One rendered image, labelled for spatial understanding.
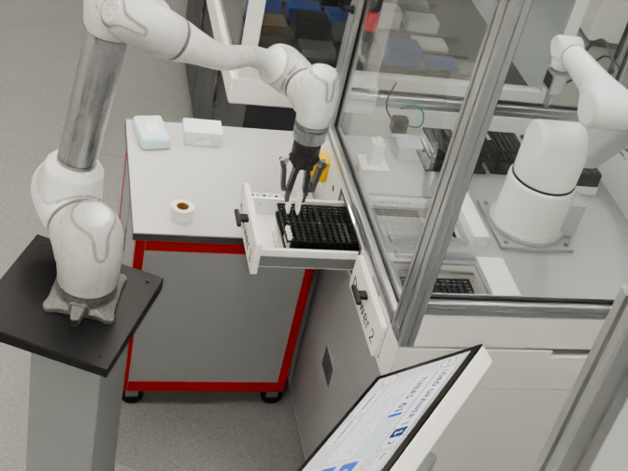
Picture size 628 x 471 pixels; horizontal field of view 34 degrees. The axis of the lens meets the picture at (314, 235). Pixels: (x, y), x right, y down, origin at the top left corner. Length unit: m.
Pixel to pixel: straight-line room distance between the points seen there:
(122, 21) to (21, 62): 3.13
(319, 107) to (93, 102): 0.56
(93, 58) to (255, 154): 1.09
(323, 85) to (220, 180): 0.80
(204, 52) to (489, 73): 0.66
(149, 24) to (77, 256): 0.62
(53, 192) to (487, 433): 1.32
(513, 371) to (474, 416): 0.18
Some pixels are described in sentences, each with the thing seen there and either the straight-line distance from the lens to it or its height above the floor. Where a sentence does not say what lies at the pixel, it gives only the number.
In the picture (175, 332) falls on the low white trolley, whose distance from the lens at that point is 3.31.
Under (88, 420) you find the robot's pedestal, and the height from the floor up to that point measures 0.46.
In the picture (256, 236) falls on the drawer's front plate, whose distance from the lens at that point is 2.80.
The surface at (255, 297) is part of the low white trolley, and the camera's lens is 3.25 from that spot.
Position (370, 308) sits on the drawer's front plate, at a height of 0.90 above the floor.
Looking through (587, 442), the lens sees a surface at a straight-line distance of 1.12.
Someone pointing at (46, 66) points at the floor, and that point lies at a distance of 5.36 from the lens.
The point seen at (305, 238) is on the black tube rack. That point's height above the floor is 0.90.
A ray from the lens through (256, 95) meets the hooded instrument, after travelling 3.62.
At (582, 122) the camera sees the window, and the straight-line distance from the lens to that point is 2.31.
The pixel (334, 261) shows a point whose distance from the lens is 2.88.
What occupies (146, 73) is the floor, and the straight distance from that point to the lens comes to 5.40.
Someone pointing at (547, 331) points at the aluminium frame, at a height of 1.01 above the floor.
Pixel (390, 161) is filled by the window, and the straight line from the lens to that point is 2.72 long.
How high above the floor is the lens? 2.60
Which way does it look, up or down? 36 degrees down
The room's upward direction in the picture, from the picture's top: 14 degrees clockwise
